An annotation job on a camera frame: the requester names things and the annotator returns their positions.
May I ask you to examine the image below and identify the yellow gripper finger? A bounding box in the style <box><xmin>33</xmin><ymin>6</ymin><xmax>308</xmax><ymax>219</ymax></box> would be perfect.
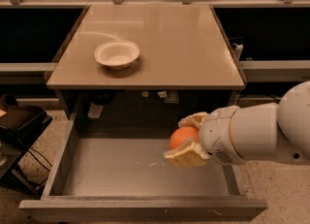
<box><xmin>163</xmin><ymin>138</ymin><xmax>210</xmax><ymax>168</ymax></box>
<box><xmin>178</xmin><ymin>112</ymin><xmax>207</xmax><ymax>129</ymax></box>

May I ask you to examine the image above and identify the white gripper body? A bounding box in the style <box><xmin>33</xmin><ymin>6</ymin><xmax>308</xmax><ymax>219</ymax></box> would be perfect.
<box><xmin>199</xmin><ymin>106</ymin><xmax>245</xmax><ymax>165</ymax></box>

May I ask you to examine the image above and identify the orange fruit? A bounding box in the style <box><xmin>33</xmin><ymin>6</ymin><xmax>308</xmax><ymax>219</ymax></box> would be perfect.
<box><xmin>170</xmin><ymin>126</ymin><xmax>199</xmax><ymax>149</ymax></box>

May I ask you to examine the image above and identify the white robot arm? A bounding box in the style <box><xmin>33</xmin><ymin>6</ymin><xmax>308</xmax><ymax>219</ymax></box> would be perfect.
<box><xmin>164</xmin><ymin>81</ymin><xmax>310</xmax><ymax>168</ymax></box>

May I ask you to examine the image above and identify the grey cabinet with top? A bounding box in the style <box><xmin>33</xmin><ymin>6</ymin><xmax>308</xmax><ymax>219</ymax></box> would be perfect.
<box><xmin>47</xmin><ymin>4</ymin><xmax>246</xmax><ymax>132</ymax></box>

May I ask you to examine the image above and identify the open grey top drawer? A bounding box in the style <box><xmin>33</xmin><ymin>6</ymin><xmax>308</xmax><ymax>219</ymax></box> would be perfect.
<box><xmin>20</xmin><ymin>107</ymin><xmax>267</xmax><ymax>223</ymax></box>

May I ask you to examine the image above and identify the white paper label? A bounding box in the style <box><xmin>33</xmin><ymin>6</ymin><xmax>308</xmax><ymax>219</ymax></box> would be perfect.
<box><xmin>87</xmin><ymin>103</ymin><xmax>104</xmax><ymax>119</ymax></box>

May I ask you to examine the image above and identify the white paper bowl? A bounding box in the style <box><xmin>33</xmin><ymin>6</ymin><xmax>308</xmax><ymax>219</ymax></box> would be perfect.
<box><xmin>94</xmin><ymin>40</ymin><xmax>140</xmax><ymax>70</ymax></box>

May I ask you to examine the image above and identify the black tray stand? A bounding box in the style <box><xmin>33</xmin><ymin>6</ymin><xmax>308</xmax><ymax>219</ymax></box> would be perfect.
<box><xmin>0</xmin><ymin>94</ymin><xmax>52</xmax><ymax>195</ymax></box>

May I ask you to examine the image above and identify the black floor cable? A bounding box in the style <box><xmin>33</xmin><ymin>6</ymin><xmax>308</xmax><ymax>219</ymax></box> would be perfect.
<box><xmin>26</xmin><ymin>146</ymin><xmax>53</xmax><ymax>174</ymax></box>

